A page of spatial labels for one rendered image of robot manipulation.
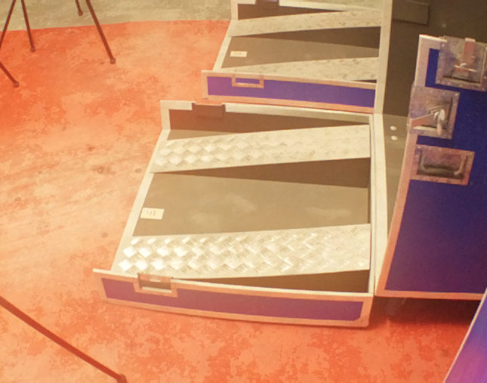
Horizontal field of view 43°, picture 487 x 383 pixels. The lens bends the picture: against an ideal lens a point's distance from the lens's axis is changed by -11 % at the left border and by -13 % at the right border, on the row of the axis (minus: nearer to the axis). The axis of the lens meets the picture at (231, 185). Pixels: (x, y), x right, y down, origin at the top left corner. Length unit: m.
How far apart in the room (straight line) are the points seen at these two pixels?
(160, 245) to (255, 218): 0.33
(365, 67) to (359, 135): 0.52
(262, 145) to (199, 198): 0.29
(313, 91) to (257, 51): 0.50
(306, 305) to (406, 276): 0.30
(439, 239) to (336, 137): 0.81
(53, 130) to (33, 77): 0.50
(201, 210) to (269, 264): 0.40
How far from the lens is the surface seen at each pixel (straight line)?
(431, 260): 1.76
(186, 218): 2.24
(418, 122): 1.41
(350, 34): 3.21
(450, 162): 1.56
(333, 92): 2.72
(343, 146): 2.33
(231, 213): 2.25
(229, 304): 1.91
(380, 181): 2.18
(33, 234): 2.30
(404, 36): 2.32
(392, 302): 1.93
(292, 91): 2.73
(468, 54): 1.37
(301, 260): 1.95
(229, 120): 2.56
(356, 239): 1.98
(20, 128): 2.84
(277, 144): 2.39
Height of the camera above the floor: 1.55
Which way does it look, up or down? 40 degrees down
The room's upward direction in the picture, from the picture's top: straight up
